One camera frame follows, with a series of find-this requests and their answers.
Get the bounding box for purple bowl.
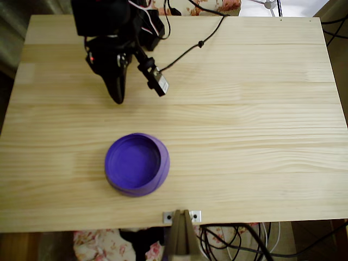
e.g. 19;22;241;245
104;132;171;198

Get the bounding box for grey green curtain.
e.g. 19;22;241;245
0;0;72;80

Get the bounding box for floral fabric with roses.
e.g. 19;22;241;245
146;0;243;17

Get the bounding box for black soft object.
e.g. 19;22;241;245
119;227;166;261

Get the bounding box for floral fabric with black patch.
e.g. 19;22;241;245
72;222;262;261

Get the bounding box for white stand base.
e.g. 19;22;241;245
244;0;284;10

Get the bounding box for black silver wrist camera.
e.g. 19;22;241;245
136;55;170;98

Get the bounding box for white red servo wires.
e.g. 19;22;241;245
127;0;161;36

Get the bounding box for black looped cable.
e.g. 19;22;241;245
162;0;182;40

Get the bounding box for black camera cable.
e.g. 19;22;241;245
159;0;232;73

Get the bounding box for silver metal bracket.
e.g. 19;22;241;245
162;210;202;224

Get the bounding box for tan camera stand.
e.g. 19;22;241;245
164;209;203;261

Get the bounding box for thick black cable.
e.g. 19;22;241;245
200;223;276;261

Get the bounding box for white cable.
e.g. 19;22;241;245
259;221;282;261

